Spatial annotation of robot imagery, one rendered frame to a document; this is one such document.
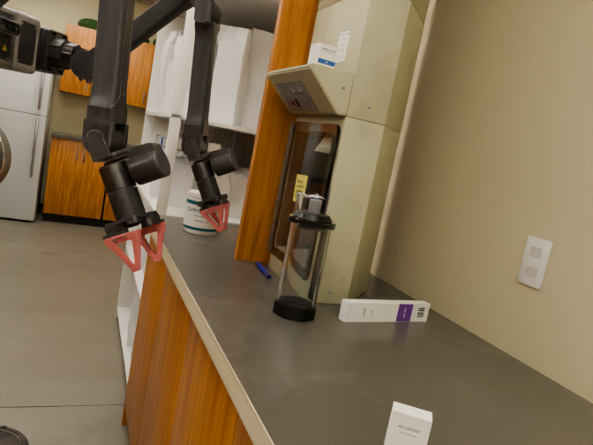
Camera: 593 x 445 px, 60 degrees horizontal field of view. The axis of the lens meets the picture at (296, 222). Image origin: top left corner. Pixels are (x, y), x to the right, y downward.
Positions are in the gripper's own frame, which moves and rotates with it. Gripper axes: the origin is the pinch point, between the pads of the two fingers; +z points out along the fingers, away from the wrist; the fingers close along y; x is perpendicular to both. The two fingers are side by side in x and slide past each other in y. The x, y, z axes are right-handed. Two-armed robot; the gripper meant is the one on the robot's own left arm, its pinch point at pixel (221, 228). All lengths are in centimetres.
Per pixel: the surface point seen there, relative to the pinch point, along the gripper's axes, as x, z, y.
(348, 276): -32.1, 21.5, -12.5
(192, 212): 19.7, -7.4, 33.9
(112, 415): 95, 67, 59
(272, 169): -17.0, -12.1, 13.1
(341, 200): -36.6, 2.1, -15.7
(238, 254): 0.9, 9.9, 10.1
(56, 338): 152, 35, 115
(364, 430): -35, 31, -73
